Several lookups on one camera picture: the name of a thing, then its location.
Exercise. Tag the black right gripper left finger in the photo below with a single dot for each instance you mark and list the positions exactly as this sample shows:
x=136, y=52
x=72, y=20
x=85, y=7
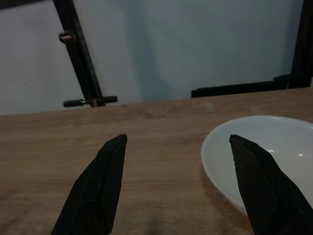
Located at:
x=102, y=186

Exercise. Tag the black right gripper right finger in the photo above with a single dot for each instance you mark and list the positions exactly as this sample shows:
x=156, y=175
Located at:
x=264, y=191

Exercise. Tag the white ceramic plate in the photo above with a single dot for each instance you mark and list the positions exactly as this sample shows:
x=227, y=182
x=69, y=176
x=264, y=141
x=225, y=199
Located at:
x=281, y=137

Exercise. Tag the black metal base frame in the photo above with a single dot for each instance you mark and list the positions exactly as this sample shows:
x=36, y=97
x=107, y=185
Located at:
x=288, y=83

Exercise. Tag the black metal stand frame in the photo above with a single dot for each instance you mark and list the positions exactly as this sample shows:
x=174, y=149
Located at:
x=83, y=63

